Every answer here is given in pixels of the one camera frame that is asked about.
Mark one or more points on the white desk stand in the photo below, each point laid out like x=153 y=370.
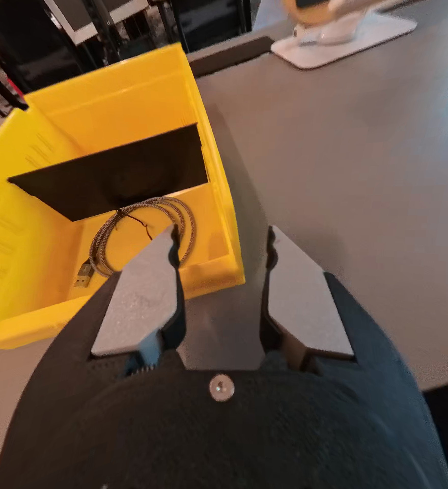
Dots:
x=342 y=49

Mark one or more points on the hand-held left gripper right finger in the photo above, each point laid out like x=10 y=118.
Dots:
x=304 y=305

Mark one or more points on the black divider panel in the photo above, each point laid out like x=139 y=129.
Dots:
x=124 y=175

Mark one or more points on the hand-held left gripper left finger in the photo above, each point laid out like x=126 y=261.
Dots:
x=140 y=301

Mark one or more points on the yellow plastic bin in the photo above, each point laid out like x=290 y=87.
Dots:
x=113 y=103

